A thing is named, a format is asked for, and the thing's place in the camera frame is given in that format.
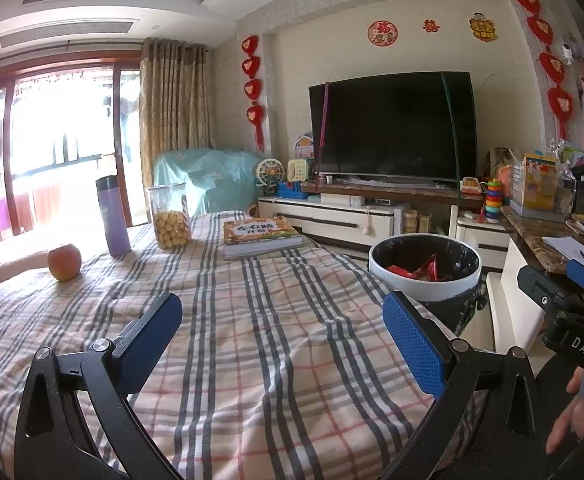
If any red snack bag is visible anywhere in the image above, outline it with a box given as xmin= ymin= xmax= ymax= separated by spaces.
xmin=387 ymin=254 xmax=452 ymax=281

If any yellow printed box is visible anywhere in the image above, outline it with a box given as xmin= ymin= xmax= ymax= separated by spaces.
xmin=522 ymin=152 xmax=558 ymax=211

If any purple thermos bottle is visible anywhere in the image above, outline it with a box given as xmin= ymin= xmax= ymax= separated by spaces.
xmin=95 ymin=175 xmax=132 ymax=257

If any stacking ring toy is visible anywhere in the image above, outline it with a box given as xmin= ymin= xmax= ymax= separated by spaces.
xmin=482 ymin=178 xmax=505 ymax=221

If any apple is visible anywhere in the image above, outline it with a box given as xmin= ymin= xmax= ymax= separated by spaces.
xmin=47 ymin=243 xmax=83 ymax=282

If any round red wall sticker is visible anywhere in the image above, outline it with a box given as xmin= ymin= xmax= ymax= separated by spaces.
xmin=368 ymin=20 xmax=397 ymax=46

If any yellow wall sticker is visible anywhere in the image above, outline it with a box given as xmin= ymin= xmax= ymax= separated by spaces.
xmin=468 ymin=12 xmax=496 ymax=42

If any children's picture book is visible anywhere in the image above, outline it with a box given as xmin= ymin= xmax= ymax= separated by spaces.
xmin=223 ymin=216 xmax=303 ymax=261

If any beige striped curtain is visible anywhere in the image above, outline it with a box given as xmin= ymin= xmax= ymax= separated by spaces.
xmin=139 ymin=38 xmax=213 ymax=221

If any colourful toy board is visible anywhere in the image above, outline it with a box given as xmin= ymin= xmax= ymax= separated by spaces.
xmin=293 ymin=132 xmax=315 ymax=161

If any white paper sheet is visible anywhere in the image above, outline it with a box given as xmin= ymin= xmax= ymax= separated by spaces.
xmin=542 ymin=235 xmax=584 ymax=276

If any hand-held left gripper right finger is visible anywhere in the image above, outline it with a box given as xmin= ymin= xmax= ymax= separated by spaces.
xmin=383 ymin=290 xmax=537 ymax=480

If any white round bin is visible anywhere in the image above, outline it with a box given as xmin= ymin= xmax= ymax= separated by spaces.
xmin=368 ymin=233 xmax=483 ymax=336

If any ceiling air vent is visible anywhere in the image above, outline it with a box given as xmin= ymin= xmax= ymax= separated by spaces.
xmin=0 ymin=20 xmax=138 ymax=48

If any sliding glass door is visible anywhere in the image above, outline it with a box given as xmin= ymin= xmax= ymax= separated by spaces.
xmin=0 ymin=55 xmax=143 ymax=233

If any clear cookie jar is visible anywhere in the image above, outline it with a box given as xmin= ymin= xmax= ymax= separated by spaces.
xmin=147 ymin=183 xmax=193 ymax=251

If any plaid blanket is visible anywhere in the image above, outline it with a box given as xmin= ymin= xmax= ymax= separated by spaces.
xmin=0 ymin=210 xmax=487 ymax=480

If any teal covered sofa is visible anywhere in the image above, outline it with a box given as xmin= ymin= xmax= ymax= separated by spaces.
xmin=153 ymin=148 xmax=267 ymax=216

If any ferris wheel toy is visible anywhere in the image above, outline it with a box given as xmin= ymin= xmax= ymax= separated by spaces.
xmin=256 ymin=158 xmax=285 ymax=196

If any white tv cabinet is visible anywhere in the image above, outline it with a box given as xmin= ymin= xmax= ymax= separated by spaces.
xmin=258 ymin=180 xmax=512 ymax=271

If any marble counter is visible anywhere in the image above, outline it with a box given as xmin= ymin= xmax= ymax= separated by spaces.
xmin=499 ymin=205 xmax=584 ymax=281

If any black television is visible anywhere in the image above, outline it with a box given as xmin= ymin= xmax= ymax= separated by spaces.
xmin=308 ymin=71 xmax=477 ymax=182

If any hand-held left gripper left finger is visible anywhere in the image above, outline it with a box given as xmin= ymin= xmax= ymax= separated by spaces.
xmin=13 ymin=291 xmax=183 ymax=480

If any blue toy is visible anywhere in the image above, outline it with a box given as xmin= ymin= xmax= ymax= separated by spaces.
xmin=277 ymin=182 xmax=309 ymax=200

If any person's right hand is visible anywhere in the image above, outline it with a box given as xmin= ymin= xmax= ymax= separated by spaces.
xmin=546 ymin=366 xmax=584 ymax=456

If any red heart hanging decoration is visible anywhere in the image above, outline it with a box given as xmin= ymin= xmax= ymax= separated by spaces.
xmin=241 ymin=35 xmax=267 ymax=152
xmin=513 ymin=0 xmax=575 ymax=138

